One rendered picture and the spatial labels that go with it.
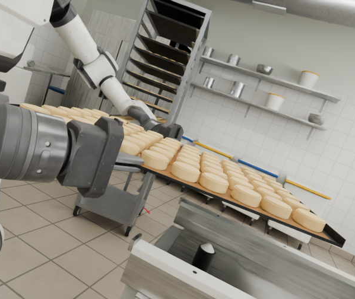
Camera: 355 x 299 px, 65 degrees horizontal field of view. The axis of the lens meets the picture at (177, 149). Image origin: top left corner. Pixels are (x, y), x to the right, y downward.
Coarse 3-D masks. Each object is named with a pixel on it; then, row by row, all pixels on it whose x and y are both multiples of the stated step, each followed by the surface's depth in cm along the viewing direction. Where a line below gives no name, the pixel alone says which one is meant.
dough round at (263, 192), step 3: (258, 189) 54; (261, 189) 54; (264, 189) 55; (258, 192) 53; (261, 192) 52; (264, 192) 52; (267, 192) 53; (270, 192) 54; (273, 192) 55; (261, 195) 52; (264, 195) 52; (267, 195) 52; (270, 195) 52; (273, 195) 52; (276, 195) 53; (276, 198) 52; (279, 198) 52; (261, 201) 52
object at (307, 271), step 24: (192, 216) 68; (216, 216) 67; (216, 240) 66; (240, 240) 65; (264, 240) 63; (264, 264) 64; (288, 264) 62; (312, 264) 61; (312, 288) 61; (336, 288) 60
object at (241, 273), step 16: (176, 240) 60; (192, 240) 63; (208, 240) 66; (176, 256) 54; (192, 256) 56; (208, 256) 48; (224, 256) 61; (240, 256) 64; (208, 272) 52; (224, 272) 55; (240, 272) 57; (256, 272) 60; (272, 272) 63; (240, 288) 51; (256, 288) 53; (272, 288) 56; (288, 288) 58; (304, 288) 61
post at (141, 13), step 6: (144, 0) 195; (144, 6) 195; (144, 12) 198; (138, 18) 197; (138, 24) 197; (132, 36) 198; (132, 42) 199; (126, 54) 200; (126, 60) 201; (120, 72) 202; (120, 78) 203; (108, 108) 206; (78, 192) 216; (78, 198) 216
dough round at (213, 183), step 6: (204, 174) 48; (210, 174) 49; (204, 180) 47; (210, 180) 46; (216, 180) 46; (222, 180) 48; (204, 186) 47; (210, 186) 46; (216, 186) 46; (222, 186) 46; (216, 192) 46; (222, 192) 47
